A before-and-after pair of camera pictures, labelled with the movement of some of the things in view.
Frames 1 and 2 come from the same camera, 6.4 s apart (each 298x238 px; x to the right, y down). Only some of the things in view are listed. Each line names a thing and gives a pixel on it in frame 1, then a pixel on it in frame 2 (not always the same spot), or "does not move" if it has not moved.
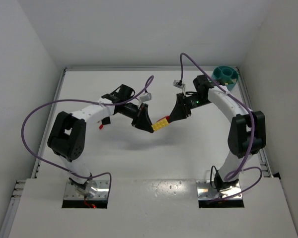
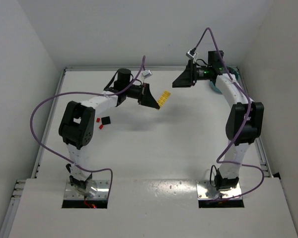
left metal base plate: x=102 y=192 does not move
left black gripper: x=139 y=115 to x=143 y=93
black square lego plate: x=106 y=120 does not move
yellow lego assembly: x=161 y=123 to x=162 y=99
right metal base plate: x=205 y=192 does not move
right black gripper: x=182 y=106 to x=193 y=74
